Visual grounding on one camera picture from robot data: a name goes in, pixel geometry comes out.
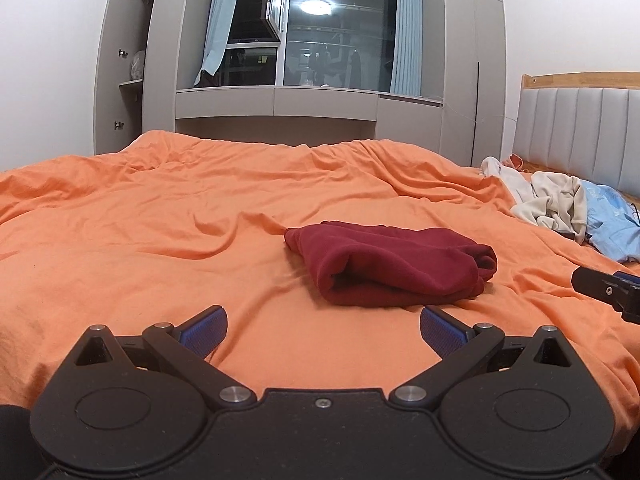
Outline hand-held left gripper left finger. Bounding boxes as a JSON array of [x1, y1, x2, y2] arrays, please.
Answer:
[[74, 305, 257, 410]]

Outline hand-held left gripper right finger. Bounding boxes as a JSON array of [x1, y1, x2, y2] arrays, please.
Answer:
[[391, 305, 574, 410]]

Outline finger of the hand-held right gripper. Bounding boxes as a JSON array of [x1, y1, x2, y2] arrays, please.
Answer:
[[571, 266, 640, 324]]

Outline dark red long-sleeved shirt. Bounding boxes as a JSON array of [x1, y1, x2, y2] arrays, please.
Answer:
[[284, 221, 498, 307]]

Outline cream crumpled clothes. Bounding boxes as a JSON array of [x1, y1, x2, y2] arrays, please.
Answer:
[[481, 156, 588, 246]]

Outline light blue crumpled garment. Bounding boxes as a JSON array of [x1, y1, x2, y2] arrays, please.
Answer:
[[580, 180, 640, 263]]

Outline orange duvet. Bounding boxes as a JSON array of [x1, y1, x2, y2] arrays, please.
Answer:
[[0, 130, 640, 461]]

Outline grey padded wooden headboard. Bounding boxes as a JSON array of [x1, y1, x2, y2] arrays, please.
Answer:
[[512, 72, 640, 196]]

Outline grey built-in wardrobe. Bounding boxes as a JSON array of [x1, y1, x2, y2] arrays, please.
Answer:
[[94, 0, 508, 168]]

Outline light blue curtain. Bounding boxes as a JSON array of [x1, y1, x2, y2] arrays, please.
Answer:
[[390, 0, 425, 96], [194, 0, 246, 88]]

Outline window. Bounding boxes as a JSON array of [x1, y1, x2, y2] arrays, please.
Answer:
[[222, 0, 401, 92]]

